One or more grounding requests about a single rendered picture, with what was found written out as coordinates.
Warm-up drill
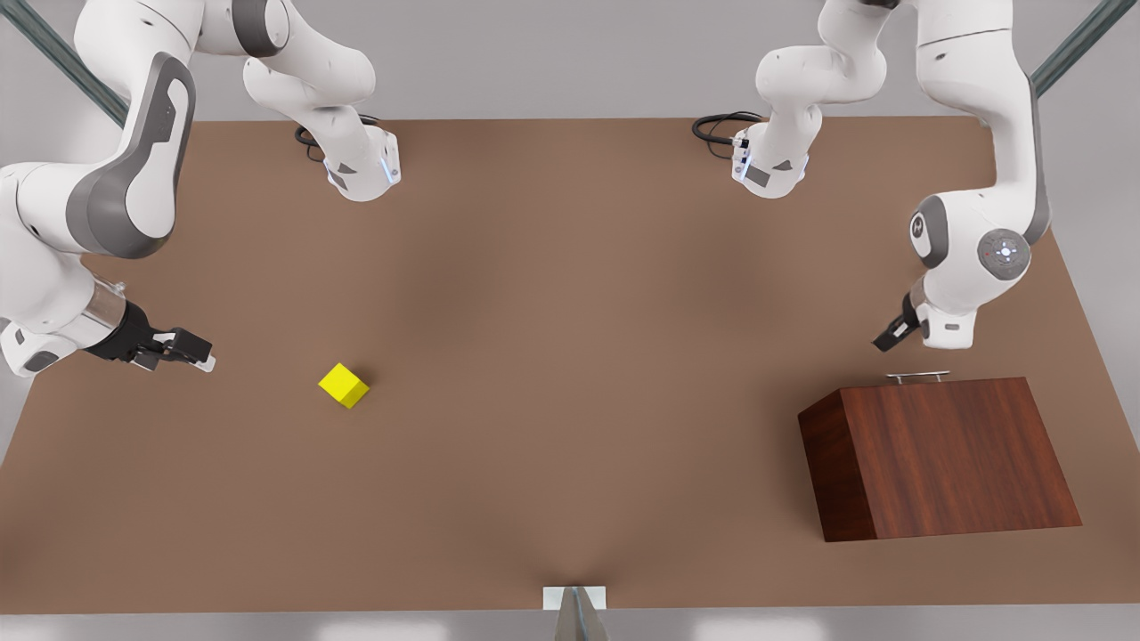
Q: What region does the yellow cube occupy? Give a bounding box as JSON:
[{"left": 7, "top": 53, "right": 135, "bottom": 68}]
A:
[{"left": 318, "top": 362, "right": 371, "bottom": 410}]

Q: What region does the silver frame post with foot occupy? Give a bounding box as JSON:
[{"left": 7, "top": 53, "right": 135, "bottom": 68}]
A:
[{"left": 542, "top": 585, "right": 609, "bottom": 641}]

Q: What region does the black cable loop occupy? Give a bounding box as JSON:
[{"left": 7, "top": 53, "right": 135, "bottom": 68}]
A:
[
  {"left": 295, "top": 115, "right": 381, "bottom": 164},
  {"left": 692, "top": 111, "right": 767, "bottom": 162}
]

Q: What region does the dark wooden drawer cabinet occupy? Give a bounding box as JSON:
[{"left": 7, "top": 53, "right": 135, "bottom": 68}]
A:
[{"left": 798, "top": 377, "right": 1084, "bottom": 543}]

